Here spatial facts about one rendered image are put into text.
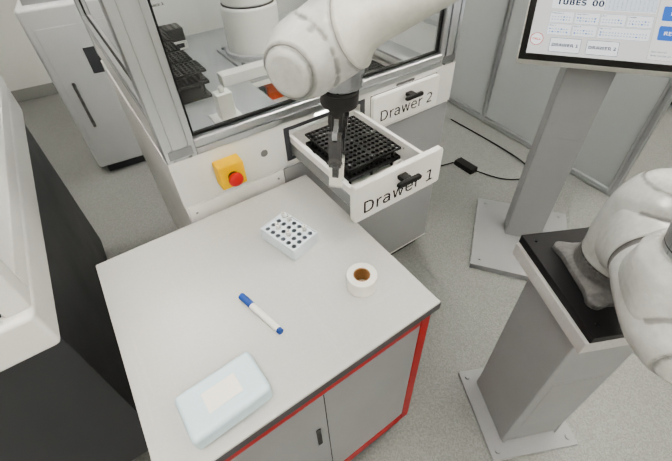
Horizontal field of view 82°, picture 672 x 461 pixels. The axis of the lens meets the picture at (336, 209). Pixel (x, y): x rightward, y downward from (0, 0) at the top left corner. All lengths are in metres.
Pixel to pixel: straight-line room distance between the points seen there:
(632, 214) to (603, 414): 1.07
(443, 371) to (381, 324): 0.85
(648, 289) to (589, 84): 1.11
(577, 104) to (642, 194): 0.92
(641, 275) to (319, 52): 0.57
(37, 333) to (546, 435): 1.51
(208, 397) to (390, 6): 0.68
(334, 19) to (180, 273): 0.72
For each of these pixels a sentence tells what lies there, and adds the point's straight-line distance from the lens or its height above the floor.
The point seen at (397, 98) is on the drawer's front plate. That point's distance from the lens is 1.34.
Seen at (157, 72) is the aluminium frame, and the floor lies 1.17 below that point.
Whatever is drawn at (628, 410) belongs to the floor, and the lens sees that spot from 1.88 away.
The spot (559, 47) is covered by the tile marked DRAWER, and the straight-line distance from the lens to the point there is 1.58.
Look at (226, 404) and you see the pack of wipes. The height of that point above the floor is 0.80.
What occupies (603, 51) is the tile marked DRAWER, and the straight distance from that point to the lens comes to 1.61.
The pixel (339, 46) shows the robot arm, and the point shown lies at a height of 1.32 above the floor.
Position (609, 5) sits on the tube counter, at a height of 1.11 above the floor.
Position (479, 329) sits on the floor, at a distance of 1.82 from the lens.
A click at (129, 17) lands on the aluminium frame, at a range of 0.92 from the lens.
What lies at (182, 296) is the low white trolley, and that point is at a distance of 0.98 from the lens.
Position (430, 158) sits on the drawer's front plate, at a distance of 1.04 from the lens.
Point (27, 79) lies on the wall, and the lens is 4.38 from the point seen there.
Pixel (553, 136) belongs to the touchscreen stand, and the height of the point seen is 0.62.
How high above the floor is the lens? 1.50
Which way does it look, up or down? 43 degrees down
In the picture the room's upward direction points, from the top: 3 degrees counter-clockwise
